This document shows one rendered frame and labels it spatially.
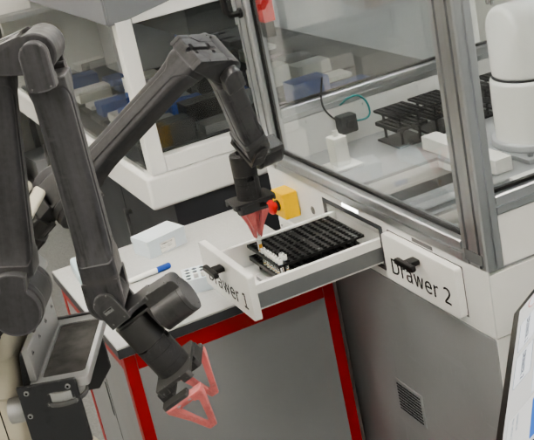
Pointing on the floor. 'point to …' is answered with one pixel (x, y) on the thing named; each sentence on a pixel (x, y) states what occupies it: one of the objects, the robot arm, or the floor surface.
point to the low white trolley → (230, 358)
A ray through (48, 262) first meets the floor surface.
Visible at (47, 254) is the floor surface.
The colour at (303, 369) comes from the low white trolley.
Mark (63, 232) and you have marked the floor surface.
